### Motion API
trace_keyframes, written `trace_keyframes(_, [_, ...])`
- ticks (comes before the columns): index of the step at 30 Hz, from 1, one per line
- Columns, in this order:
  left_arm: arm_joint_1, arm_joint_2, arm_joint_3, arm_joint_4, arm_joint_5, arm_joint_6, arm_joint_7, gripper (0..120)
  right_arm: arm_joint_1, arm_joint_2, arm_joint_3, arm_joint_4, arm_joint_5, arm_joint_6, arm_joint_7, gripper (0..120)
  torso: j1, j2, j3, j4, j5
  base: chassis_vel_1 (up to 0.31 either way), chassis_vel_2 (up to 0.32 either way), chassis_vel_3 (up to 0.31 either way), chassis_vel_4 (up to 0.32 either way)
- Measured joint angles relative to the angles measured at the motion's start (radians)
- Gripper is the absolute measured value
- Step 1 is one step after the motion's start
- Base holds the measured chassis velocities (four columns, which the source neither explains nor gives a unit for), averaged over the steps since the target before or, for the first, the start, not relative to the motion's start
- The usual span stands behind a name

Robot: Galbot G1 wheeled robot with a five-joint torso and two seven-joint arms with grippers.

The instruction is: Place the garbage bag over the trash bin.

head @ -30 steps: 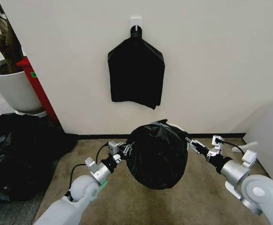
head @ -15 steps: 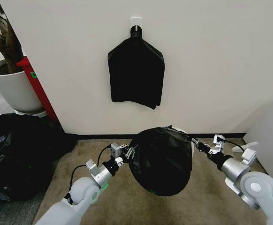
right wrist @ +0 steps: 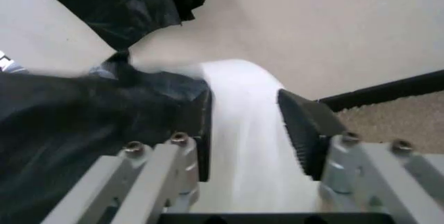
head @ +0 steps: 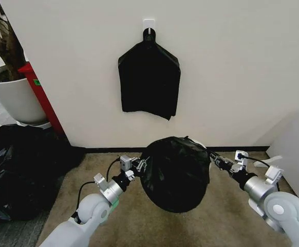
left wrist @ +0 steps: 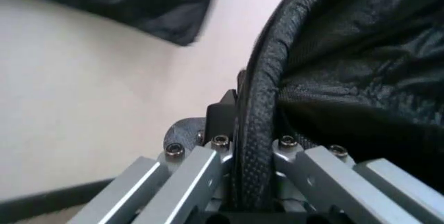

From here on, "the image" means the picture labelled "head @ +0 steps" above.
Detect brown plant trunk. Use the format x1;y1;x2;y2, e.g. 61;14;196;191
0;0;27;81

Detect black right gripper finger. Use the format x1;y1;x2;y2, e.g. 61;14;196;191
207;151;234;165
212;159;233;172

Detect white cabinet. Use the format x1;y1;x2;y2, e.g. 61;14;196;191
266;109;299;207

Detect large full black garbage bag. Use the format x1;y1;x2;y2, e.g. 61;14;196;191
0;124;86;228

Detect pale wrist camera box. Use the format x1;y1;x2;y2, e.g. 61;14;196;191
234;151;249;167
119;154;133;171

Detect white plant pot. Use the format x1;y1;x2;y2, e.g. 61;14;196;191
0;64;49;124

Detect black baseboard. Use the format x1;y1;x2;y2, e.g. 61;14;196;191
70;145;271;155

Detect white wall hook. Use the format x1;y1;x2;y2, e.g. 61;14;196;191
142;18;156;36

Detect white pot saucer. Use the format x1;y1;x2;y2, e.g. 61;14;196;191
15;120;52;130

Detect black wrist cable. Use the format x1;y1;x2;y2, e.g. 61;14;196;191
77;181;97;207
242;153;271;166
106;158;122;181

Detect flat black garbage bag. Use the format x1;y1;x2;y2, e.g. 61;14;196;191
118;28;182;121

